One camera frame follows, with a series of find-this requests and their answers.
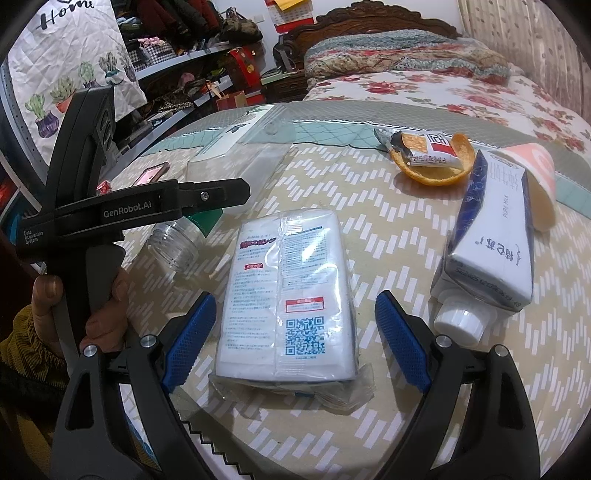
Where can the red yellow wall calendar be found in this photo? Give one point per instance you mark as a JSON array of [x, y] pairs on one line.
[[288, 14]]

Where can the clear plastic bottle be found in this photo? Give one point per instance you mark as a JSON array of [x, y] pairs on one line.
[[175, 244]]

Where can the red gift box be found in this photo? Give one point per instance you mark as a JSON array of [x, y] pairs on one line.
[[244, 64]]

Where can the brown handbag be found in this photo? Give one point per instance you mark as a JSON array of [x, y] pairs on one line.
[[242, 27]]

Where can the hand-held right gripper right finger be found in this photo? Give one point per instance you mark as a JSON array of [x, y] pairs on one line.
[[401, 341]]

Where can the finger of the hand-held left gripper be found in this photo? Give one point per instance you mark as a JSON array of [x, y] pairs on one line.
[[217, 196]]

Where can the floral bedsheet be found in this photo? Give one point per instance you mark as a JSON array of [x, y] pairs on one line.
[[461, 97]]

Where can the white tissue pack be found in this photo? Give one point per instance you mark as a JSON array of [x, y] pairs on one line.
[[286, 295]]

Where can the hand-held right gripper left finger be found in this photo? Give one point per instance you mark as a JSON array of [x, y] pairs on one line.
[[191, 341]]

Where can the grey metal shelf rack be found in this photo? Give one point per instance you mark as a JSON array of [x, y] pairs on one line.
[[203, 54]]

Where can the pink phone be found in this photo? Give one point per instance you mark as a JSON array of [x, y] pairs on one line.
[[152, 174]]

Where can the dark wooden nightstand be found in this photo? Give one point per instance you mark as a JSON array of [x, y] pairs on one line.
[[284, 87]]

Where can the row of red black bags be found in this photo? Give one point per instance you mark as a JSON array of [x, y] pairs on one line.
[[175, 11]]

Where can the orange peel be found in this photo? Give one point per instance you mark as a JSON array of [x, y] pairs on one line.
[[434, 175]]

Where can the carved wooden headboard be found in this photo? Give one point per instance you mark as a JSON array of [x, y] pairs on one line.
[[369, 14]]

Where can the patchwork quilt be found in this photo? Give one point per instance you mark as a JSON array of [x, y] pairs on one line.
[[406, 53]]

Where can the leaf patterned curtain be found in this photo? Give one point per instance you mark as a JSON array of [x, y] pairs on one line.
[[508, 27]]

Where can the cactus print cloth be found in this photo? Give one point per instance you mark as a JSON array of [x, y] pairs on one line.
[[69, 55]]

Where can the person's left hand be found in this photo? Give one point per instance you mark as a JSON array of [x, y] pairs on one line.
[[106, 318]]

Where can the silver red snack wrapper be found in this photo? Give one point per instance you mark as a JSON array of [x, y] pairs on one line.
[[429, 147]]

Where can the orange paper bag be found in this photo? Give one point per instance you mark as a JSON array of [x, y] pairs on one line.
[[233, 99]]

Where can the pink white paper cup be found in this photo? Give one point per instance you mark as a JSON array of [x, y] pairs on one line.
[[538, 175]]

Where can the blue white milk carton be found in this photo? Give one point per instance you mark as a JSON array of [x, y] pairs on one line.
[[489, 240]]

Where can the clear plastic package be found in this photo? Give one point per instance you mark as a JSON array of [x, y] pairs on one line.
[[249, 152]]

